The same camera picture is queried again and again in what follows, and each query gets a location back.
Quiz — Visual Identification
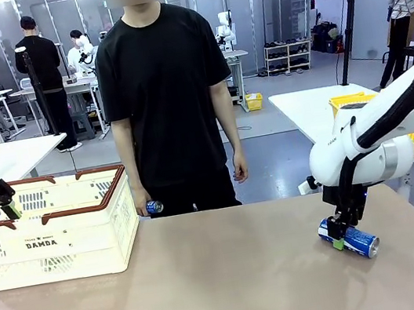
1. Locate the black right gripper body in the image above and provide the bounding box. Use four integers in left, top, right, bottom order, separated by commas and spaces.
320, 179, 372, 228

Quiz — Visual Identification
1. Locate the blue Pocari Sweat can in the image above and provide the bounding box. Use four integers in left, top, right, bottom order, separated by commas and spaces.
315, 209, 383, 267

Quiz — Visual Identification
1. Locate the blue white drink can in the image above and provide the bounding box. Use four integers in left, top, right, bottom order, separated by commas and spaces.
145, 198, 165, 216

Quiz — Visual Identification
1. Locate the person's right forearm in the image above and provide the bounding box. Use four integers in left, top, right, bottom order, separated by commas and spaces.
109, 115, 147, 198

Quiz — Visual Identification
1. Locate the person's left forearm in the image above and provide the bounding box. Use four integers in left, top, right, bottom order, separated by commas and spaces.
209, 79, 243, 159

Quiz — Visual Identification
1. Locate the cream basket with brown rim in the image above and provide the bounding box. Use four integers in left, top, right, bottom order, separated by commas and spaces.
0, 162, 149, 294

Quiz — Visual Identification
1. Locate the person's left hand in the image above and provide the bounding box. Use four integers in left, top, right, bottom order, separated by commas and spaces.
229, 151, 251, 184

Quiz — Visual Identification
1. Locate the person's right hand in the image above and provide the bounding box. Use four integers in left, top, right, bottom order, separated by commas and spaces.
131, 184, 154, 218

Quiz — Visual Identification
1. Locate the white table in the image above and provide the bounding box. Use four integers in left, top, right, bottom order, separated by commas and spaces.
0, 132, 74, 185
267, 71, 414, 199

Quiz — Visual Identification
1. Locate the grey step stool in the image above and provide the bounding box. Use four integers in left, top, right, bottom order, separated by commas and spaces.
71, 110, 98, 143

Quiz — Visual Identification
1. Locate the grey background workbench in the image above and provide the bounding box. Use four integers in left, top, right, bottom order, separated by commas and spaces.
9, 74, 109, 152

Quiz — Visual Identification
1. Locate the small yellow floor crate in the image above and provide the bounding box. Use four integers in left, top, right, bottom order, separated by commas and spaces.
244, 92, 265, 112

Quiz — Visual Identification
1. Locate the man with black cap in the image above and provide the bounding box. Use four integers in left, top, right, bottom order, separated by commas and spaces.
8, 10, 84, 158

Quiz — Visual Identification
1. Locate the black chair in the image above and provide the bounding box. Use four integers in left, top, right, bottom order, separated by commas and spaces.
382, 44, 414, 74

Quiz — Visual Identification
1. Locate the white shoe rack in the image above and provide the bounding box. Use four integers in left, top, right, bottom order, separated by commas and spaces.
262, 37, 316, 77

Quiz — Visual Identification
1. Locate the pile of dark bags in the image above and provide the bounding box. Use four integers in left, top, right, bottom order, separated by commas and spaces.
308, 19, 346, 57

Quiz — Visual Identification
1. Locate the person in black t-shirt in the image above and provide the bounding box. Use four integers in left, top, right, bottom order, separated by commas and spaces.
84, 0, 254, 225

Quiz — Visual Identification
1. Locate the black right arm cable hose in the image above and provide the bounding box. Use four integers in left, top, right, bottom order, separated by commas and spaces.
312, 58, 414, 221

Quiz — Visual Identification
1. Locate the black camera tripod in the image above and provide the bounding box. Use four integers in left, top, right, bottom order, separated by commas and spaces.
328, 0, 373, 86
13, 42, 64, 141

